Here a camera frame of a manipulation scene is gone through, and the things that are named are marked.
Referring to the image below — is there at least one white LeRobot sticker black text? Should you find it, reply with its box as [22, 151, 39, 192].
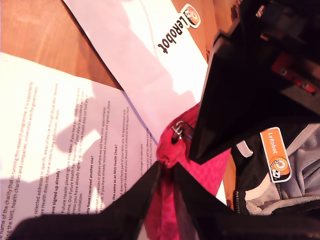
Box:
[156, 2, 202, 58]

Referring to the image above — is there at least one printed white paper sheet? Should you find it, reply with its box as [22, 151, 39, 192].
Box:
[0, 51, 228, 240]

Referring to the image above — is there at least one white paper envelope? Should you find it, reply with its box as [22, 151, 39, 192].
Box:
[61, 0, 210, 146]

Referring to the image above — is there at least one orange LeRobot sticker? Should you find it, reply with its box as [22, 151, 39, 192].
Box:
[259, 126, 293, 184]

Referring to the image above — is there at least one pink dotted zip bag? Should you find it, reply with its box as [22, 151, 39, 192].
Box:
[143, 101, 232, 240]

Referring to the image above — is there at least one black jacket grey lining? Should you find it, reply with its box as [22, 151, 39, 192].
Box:
[231, 122, 320, 218]

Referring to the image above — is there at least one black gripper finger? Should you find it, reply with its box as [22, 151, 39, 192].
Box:
[74, 161, 161, 240]
[239, 90, 320, 145]
[189, 33, 296, 165]
[174, 164, 251, 240]

